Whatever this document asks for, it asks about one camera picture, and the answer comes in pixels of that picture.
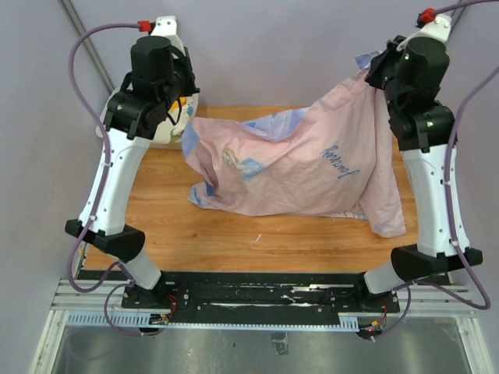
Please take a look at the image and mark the blue pink snowflake pillowcase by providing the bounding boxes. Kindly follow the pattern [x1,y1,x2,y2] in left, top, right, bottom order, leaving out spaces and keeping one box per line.
[181,54,405,238]

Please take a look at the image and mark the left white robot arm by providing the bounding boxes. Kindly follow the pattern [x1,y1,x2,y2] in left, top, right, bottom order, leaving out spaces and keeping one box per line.
[65,35,199,309]

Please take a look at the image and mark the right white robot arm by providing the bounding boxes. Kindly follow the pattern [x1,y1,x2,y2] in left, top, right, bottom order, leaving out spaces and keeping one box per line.
[353,36,483,312]

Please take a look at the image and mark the cream patterned crumpled cloth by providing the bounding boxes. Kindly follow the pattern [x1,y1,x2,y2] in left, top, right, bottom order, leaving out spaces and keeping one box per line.
[155,94,198,143]

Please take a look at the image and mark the clear plastic bin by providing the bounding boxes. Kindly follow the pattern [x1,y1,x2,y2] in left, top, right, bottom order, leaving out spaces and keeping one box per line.
[94,89,202,150]

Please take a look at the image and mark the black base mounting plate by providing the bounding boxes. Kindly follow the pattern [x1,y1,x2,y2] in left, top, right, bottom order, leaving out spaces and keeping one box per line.
[122,272,400,326]

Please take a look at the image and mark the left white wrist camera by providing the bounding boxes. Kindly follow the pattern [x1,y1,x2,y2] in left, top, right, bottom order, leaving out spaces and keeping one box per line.
[150,16,185,54]

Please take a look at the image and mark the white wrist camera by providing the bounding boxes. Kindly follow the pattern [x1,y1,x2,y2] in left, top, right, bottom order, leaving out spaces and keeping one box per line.
[396,15,451,51]
[150,16,185,54]

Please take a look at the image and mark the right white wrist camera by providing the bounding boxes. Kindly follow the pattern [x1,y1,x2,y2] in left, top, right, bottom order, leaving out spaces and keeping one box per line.
[396,15,451,51]

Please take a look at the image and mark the grey slotted cable duct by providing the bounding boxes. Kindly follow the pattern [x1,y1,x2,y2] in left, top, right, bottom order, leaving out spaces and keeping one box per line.
[66,311,360,332]

